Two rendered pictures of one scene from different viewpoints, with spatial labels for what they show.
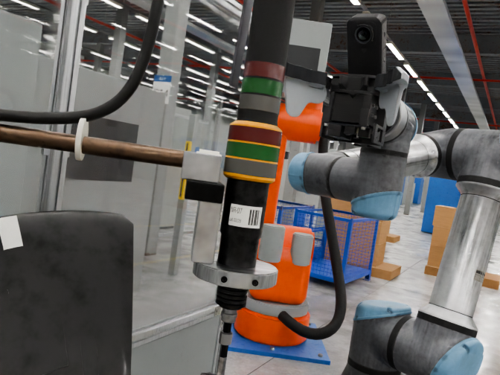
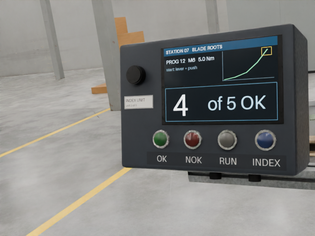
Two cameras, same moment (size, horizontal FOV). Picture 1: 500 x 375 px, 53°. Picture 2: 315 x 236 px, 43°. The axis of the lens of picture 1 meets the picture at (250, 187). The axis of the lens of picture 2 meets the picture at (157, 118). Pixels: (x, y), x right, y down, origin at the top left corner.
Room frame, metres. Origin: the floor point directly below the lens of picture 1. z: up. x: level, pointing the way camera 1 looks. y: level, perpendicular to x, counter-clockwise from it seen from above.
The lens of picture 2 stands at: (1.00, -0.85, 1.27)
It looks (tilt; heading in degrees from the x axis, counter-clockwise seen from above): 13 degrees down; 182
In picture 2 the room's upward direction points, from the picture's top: 8 degrees counter-clockwise
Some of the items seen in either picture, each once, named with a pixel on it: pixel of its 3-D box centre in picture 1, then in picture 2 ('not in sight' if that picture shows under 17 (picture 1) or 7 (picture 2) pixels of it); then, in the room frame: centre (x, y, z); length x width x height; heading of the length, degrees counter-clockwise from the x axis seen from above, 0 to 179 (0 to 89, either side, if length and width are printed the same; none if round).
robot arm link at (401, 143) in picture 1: (388, 124); not in sight; (0.82, -0.21, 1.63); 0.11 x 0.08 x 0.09; 153
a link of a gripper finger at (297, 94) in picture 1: (295, 92); not in sight; (0.62, -0.04, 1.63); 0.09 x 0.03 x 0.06; 117
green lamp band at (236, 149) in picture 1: (252, 152); not in sight; (0.41, 0.00, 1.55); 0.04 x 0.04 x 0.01
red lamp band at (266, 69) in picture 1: (264, 73); not in sight; (0.41, 0.00, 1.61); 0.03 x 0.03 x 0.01
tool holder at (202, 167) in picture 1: (231, 217); not in sight; (0.41, 0.01, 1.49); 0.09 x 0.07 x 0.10; 97
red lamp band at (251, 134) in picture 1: (254, 135); not in sight; (0.41, 0.00, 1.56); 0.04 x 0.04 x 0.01
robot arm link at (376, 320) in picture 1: (382, 331); not in sight; (1.09, -0.33, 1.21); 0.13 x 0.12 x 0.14; 41
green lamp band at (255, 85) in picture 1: (261, 88); not in sight; (0.41, 0.00, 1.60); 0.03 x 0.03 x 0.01
